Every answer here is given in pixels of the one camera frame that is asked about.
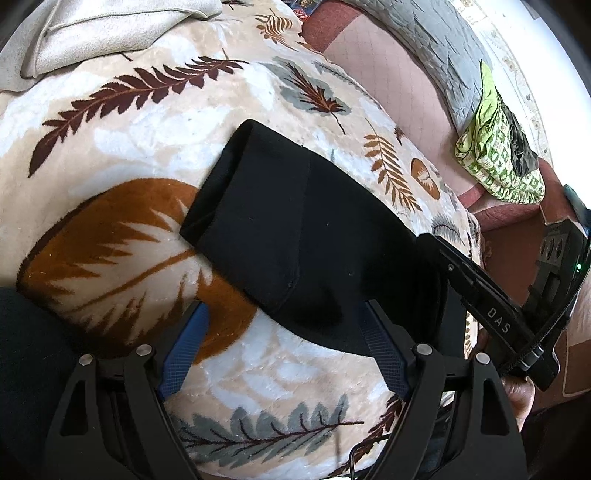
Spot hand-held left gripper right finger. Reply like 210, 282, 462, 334
357, 298, 530, 480

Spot black pants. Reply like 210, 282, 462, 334
179, 119, 467, 361

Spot black cable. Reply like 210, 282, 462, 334
348, 438, 370, 480

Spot person's dark trouser leg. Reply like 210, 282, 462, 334
0, 286, 80, 480

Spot brown wooden bed board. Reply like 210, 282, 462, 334
480, 210, 550, 305

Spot dark crumpled cloth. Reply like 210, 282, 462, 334
501, 104, 540, 177

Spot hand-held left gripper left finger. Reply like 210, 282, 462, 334
44, 301, 212, 480

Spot green patterned quilt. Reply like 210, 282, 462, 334
455, 60, 546, 205

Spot grey quilted cover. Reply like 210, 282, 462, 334
351, 0, 502, 131

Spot beige cloth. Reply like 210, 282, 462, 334
0, 0, 225, 91

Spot person's right hand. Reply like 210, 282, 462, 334
502, 374, 536, 422

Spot pink quilted mattress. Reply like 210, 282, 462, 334
300, 0, 578, 232

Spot leaf printed plush blanket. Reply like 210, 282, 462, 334
0, 0, 485, 480

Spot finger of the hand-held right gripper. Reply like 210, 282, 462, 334
417, 232, 523, 334

